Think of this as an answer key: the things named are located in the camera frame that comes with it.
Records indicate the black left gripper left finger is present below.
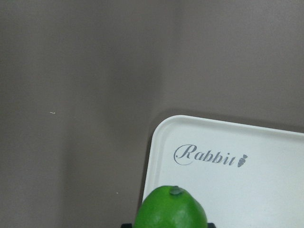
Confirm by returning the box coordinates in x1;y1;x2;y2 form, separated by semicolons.
120;223;133;228

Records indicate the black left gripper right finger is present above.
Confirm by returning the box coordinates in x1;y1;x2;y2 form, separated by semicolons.
207;223;216;228

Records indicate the green lime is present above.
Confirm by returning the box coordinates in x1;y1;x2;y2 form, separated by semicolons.
133;186;208;228

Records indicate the cream rabbit tray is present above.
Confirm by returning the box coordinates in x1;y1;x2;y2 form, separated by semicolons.
143;115;304;228

